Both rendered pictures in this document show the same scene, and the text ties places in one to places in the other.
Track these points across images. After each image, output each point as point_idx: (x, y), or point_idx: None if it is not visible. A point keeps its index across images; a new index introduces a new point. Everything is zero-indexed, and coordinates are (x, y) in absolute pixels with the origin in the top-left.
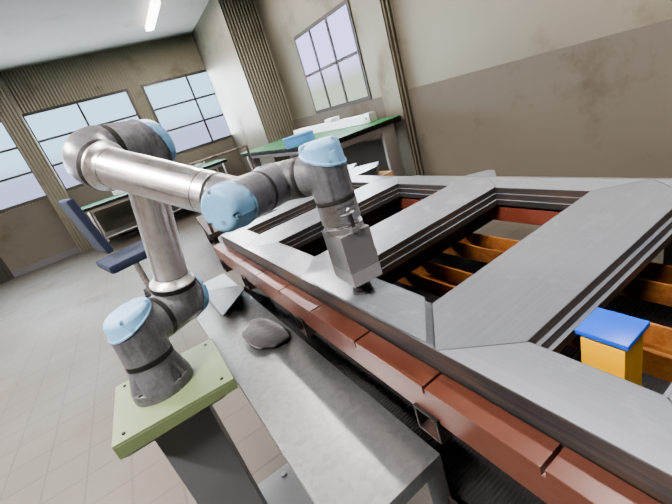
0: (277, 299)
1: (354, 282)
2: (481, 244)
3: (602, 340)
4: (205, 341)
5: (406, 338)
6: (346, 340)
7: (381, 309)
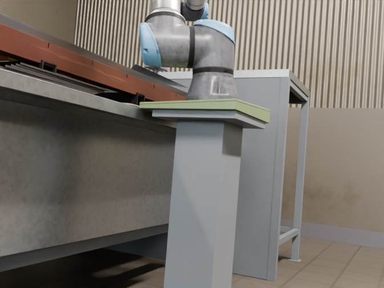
0: (118, 84)
1: (168, 68)
2: None
3: None
4: (146, 102)
5: (179, 91)
6: (172, 95)
7: (171, 82)
